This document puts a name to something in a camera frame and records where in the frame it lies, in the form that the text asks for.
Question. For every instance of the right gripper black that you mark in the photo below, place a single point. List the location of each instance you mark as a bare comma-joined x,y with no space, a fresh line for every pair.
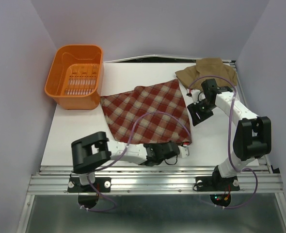
193,108

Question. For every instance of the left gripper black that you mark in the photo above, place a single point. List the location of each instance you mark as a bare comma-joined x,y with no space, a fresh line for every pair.
155,144

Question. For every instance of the white patterned garment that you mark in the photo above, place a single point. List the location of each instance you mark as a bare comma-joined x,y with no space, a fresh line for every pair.
148,114

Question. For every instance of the khaki brown skirt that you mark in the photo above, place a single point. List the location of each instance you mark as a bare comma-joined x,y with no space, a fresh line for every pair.
207,67

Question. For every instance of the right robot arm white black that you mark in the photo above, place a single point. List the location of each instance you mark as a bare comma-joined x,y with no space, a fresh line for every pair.
252,138

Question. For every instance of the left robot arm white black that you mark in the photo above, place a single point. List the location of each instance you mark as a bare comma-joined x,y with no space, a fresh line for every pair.
91,152

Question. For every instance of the orange plastic basket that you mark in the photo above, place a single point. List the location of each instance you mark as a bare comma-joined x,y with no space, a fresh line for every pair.
75,77

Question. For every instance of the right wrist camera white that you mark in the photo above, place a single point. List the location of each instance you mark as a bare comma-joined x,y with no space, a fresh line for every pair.
197,95

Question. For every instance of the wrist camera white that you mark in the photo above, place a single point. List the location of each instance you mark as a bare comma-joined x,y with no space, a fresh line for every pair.
197,95
184,152

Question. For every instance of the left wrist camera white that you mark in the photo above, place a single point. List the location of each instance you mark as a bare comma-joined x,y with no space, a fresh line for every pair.
184,152

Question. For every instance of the aluminium front rail frame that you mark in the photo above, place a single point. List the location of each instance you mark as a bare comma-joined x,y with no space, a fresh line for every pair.
157,180

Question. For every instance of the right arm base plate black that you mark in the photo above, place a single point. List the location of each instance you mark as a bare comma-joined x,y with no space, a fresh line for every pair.
210,184

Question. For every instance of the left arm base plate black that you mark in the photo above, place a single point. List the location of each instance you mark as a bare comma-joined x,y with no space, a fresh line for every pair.
102,184

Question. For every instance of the aluminium right side rail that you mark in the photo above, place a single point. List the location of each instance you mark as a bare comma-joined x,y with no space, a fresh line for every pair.
256,164

